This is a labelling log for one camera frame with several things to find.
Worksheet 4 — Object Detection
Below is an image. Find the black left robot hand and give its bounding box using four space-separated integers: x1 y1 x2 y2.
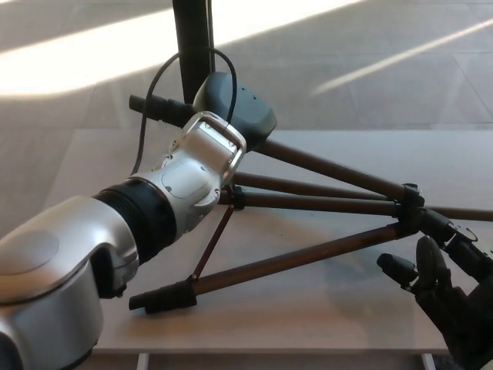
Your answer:
192 72 277 152

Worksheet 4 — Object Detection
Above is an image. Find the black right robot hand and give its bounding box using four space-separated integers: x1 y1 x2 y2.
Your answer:
376 219 493 370

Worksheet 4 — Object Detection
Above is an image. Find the brown tripod with black joints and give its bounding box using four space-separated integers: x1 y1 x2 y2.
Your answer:
128 93 493 315

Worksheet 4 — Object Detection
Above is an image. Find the black vertical pillar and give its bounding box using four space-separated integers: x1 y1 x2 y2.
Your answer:
172 0 216 106

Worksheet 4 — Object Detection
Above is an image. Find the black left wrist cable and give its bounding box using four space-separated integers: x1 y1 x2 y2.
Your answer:
130 48 236 177

